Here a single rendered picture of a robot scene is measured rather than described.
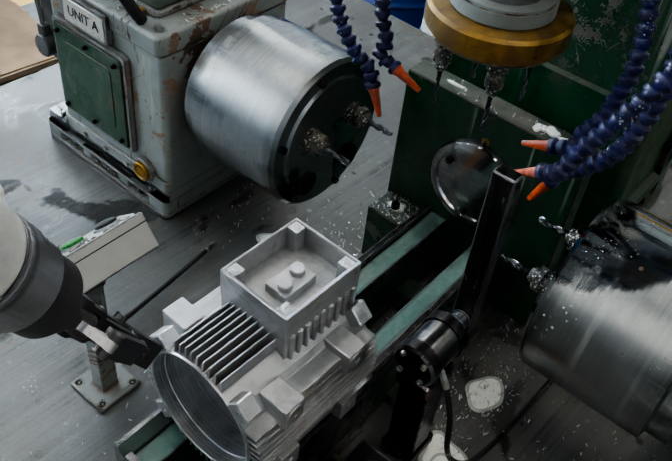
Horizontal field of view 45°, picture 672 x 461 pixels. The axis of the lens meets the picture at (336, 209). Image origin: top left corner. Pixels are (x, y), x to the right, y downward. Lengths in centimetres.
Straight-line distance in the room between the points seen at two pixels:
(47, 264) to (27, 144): 99
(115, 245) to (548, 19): 58
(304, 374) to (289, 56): 49
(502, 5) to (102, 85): 69
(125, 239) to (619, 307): 59
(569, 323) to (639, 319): 8
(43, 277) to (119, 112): 75
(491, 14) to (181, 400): 57
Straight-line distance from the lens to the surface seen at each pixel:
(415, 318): 116
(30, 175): 157
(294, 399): 87
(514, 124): 116
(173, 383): 99
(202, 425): 100
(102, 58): 135
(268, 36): 123
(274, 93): 116
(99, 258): 101
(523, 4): 98
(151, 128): 135
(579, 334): 98
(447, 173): 125
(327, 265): 93
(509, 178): 88
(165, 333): 90
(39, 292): 66
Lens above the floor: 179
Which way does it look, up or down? 42 degrees down
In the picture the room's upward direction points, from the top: 7 degrees clockwise
